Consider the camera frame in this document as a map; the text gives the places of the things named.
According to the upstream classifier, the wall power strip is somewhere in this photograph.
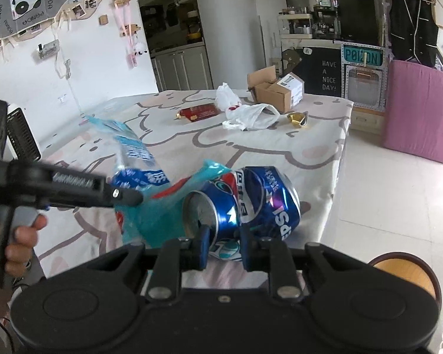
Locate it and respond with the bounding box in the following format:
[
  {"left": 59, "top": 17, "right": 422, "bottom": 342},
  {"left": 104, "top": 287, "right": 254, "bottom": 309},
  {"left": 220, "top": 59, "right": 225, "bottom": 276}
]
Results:
[{"left": 37, "top": 39, "right": 61, "bottom": 60}]

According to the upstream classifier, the teal plastic snack wrapper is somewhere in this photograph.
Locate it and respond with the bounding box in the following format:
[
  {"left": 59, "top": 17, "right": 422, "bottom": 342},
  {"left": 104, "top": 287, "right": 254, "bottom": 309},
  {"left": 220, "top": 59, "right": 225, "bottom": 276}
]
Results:
[{"left": 87, "top": 117, "right": 230, "bottom": 248}]

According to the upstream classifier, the pink upright mattress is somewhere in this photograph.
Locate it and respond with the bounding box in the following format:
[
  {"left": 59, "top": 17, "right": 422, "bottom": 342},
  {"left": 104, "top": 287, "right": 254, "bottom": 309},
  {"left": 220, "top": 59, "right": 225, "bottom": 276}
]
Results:
[{"left": 382, "top": 59, "right": 443, "bottom": 163}]

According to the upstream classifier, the crushed blue Pepsi can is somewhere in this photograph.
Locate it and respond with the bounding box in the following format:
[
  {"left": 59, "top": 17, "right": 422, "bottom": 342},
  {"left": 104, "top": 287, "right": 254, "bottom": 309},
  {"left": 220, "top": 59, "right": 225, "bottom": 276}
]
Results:
[{"left": 182, "top": 166, "right": 302, "bottom": 261}]

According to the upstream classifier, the kitchen lower cabinet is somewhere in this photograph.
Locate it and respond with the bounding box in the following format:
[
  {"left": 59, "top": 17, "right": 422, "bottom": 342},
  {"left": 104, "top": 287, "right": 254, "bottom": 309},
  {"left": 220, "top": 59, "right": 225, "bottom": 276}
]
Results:
[{"left": 151, "top": 42, "right": 214, "bottom": 91}]

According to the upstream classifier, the brown cardboard box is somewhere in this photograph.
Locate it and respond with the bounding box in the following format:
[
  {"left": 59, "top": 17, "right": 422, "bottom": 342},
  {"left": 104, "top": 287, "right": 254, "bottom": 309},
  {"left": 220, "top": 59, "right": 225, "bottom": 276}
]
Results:
[{"left": 247, "top": 65, "right": 305, "bottom": 114}]

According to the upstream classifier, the black chalkboard sign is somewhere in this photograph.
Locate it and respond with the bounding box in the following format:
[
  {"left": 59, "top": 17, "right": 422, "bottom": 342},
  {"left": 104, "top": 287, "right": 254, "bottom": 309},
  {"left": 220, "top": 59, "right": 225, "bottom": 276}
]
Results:
[{"left": 281, "top": 46, "right": 343, "bottom": 98}]

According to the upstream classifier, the person's left hand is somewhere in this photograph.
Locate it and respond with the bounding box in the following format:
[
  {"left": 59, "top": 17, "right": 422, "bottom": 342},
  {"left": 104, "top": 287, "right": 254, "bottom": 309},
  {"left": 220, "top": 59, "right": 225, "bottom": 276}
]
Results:
[{"left": 4, "top": 214, "right": 47, "bottom": 278}]

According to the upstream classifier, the toy oven poison sign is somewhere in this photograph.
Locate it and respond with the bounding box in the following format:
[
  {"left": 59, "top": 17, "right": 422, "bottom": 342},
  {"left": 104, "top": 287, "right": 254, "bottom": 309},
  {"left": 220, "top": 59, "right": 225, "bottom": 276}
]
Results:
[{"left": 341, "top": 42, "right": 388, "bottom": 113}]

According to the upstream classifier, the red cigarette pack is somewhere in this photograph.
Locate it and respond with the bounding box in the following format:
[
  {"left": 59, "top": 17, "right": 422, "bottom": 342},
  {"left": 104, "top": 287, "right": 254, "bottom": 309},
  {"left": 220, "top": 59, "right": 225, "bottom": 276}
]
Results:
[{"left": 176, "top": 103, "right": 219, "bottom": 122}]

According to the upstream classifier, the cartoon print bed sheet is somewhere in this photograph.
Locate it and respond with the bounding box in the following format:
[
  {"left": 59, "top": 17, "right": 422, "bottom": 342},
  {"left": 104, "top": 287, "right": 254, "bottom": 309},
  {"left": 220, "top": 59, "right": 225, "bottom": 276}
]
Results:
[{"left": 35, "top": 90, "right": 353, "bottom": 276}]

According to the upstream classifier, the pink hanging wall ornament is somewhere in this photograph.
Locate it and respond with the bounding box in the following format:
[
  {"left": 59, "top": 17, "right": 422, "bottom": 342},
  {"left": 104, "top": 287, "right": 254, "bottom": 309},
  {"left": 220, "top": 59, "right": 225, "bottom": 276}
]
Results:
[{"left": 112, "top": 0, "right": 147, "bottom": 69}]

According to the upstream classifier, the wooden round trash bin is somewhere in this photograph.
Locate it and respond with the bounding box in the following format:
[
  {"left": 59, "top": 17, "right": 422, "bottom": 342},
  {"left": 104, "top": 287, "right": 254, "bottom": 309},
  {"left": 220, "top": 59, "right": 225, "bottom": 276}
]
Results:
[{"left": 369, "top": 252, "right": 443, "bottom": 309}]

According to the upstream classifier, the white plastic bag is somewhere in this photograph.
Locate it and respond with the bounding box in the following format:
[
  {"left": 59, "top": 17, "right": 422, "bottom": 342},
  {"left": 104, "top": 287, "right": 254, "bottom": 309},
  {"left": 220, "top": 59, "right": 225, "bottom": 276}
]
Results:
[{"left": 215, "top": 83, "right": 281, "bottom": 131}]

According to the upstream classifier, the wooden tv cabinet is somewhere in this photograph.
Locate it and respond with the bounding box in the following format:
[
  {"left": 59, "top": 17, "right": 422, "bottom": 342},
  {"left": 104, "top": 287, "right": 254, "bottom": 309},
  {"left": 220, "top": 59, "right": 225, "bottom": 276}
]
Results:
[{"left": 350, "top": 106, "right": 384, "bottom": 135}]

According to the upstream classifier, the white shelf with items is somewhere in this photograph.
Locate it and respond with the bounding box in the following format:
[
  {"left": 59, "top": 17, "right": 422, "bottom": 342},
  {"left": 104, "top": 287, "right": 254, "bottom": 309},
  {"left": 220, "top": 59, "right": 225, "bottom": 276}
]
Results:
[{"left": 278, "top": 13, "right": 313, "bottom": 40}]

